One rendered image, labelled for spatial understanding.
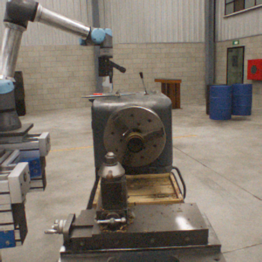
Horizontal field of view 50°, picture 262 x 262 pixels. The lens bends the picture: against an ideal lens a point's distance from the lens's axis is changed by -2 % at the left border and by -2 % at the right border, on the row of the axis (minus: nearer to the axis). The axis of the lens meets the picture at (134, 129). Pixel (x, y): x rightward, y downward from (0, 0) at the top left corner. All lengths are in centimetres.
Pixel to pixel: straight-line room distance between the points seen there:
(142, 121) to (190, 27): 1154
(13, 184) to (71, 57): 1046
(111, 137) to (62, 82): 989
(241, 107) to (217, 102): 101
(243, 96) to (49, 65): 695
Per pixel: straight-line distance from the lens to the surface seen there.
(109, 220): 84
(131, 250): 86
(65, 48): 1131
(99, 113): 157
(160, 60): 1210
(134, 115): 141
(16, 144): 143
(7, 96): 143
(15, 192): 95
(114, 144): 144
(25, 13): 148
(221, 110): 774
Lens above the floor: 142
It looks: 12 degrees down
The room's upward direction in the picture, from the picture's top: 2 degrees counter-clockwise
